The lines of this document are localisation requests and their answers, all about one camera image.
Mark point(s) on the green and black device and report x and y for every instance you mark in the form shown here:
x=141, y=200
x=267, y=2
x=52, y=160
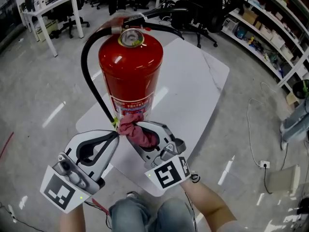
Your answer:
x=301, y=89

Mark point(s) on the person's legs in jeans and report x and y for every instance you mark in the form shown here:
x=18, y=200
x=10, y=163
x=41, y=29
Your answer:
x=144, y=216

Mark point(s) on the white storage shelf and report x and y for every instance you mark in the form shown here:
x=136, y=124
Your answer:
x=270, y=28

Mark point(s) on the person's left forearm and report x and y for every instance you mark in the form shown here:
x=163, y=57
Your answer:
x=71, y=220

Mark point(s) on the person's right forearm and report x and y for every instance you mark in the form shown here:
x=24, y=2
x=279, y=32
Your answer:
x=207, y=204

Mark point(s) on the person's white shirt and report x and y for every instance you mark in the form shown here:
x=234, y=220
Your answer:
x=229, y=227

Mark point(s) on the beige cabinet under desk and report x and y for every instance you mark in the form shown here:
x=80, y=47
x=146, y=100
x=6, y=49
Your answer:
x=46, y=30

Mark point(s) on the pink wiping cloth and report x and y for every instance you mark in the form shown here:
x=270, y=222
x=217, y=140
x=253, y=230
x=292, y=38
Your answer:
x=134, y=132

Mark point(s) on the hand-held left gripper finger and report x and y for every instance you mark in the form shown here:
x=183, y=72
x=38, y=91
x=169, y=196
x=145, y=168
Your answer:
x=89, y=135
x=108, y=153

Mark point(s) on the person's shoe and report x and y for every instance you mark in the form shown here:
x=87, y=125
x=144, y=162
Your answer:
x=132, y=194

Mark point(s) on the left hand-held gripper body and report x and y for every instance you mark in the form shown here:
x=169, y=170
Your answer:
x=62, y=187

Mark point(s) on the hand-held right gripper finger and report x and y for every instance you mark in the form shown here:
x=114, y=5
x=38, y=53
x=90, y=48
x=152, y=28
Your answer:
x=147, y=155
x=166, y=132

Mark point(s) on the flat white box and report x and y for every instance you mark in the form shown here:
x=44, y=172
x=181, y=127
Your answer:
x=285, y=179

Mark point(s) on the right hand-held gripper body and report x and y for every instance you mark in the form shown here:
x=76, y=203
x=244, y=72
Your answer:
x=169, y=171

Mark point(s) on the large black office chair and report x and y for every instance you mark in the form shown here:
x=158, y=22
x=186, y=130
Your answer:
x=200, y=8

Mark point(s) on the white desk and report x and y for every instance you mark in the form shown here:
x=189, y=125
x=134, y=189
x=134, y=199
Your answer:
x=58, y=2

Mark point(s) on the red fire extinguisher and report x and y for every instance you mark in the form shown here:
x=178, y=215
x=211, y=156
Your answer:
x=130, y=66

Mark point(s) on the white power strip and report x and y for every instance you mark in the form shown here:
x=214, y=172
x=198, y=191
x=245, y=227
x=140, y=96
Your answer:
x=264, y=164

